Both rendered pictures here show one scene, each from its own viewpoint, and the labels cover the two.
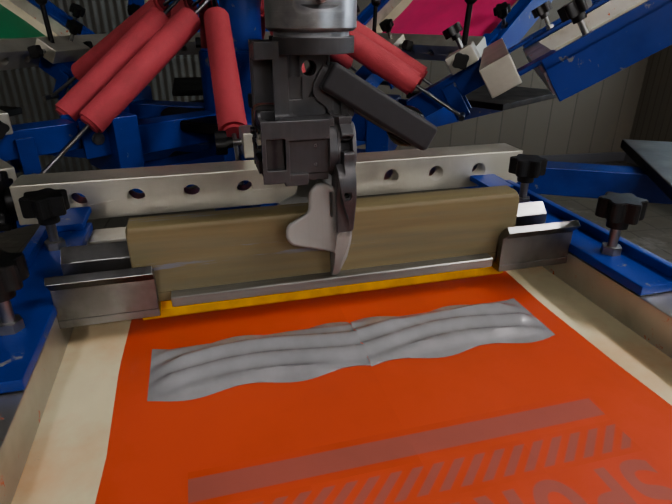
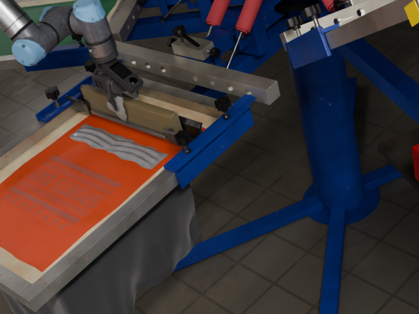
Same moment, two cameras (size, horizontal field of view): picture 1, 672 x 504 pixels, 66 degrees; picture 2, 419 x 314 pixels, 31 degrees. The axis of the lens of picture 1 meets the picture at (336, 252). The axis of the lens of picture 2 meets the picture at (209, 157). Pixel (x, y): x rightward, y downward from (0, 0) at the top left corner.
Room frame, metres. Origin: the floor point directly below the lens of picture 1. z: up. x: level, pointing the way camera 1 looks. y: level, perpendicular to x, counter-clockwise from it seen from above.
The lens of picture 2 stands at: (-0.11, -1.77, 2.13)
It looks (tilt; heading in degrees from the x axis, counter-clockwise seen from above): 36 degrees down; 66
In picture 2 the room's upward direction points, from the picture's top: 17 degrees counter-clockwise
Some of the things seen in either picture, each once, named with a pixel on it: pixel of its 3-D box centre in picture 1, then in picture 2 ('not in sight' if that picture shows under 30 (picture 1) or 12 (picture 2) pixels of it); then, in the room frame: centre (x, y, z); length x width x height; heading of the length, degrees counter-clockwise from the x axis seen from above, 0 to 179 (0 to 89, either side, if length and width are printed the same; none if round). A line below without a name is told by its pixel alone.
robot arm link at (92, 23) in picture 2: not in sight; (91, 20); (0.46, 0.02, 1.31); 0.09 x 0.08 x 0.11; 119
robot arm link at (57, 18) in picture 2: not in sight; (59, 23); (0.40, 0.10, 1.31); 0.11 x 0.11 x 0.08; 29
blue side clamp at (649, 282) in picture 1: (556, 245); (210, 142); (0.56, -0.26, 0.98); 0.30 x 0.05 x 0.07; 15
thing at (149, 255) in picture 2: not in sight; (141, 266); (0.26, -0.27, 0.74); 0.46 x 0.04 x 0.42; 15
